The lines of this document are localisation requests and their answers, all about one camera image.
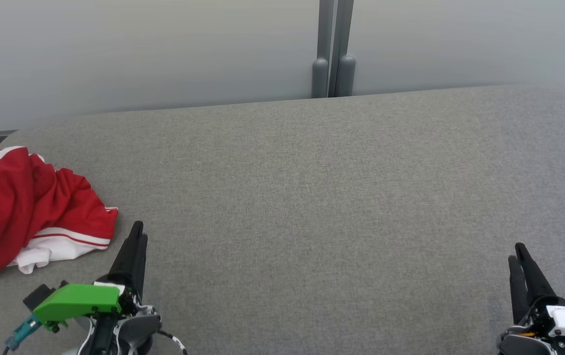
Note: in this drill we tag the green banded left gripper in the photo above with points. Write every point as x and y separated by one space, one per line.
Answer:
77 301

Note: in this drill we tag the red white basketball jersey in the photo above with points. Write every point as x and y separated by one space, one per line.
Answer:
80 207

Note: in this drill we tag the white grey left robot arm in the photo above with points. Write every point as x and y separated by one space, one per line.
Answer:
134 333

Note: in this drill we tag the grey fabric sofa seat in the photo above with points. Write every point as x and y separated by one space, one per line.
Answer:
312 222

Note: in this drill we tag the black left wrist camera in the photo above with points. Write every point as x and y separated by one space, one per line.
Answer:
40 296

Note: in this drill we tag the teal left camera plug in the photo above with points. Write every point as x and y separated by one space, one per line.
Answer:
23 333

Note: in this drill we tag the grey double partition post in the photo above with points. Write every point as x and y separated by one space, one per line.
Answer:
334 49

